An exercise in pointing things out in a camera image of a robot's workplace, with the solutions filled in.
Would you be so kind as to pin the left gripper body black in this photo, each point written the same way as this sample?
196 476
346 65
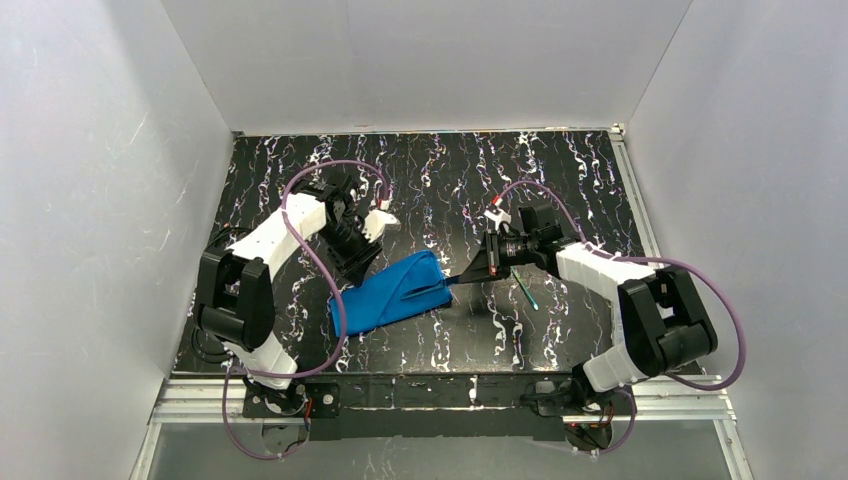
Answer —
351 245

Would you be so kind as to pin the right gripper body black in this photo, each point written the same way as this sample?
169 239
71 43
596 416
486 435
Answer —
494 258

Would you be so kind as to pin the iridescent fork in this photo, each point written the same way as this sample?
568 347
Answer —
524 289

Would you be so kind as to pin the blue cloth napkin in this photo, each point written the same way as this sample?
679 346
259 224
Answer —
377 302

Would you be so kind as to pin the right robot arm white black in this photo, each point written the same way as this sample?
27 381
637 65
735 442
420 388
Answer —
664 322

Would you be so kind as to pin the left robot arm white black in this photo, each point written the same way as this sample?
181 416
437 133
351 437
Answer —
234 298

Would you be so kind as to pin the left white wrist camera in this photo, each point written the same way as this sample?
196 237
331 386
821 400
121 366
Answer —
377 222

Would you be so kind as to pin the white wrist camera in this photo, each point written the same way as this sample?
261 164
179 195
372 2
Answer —
497 219
377 222

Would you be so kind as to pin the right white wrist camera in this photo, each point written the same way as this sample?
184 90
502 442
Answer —
497 219

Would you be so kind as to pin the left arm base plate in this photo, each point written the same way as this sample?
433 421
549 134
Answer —
314 400

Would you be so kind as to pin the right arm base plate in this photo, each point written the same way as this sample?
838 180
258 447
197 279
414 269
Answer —
548 399

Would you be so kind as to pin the aluminium frame rail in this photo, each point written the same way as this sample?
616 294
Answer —
433 427

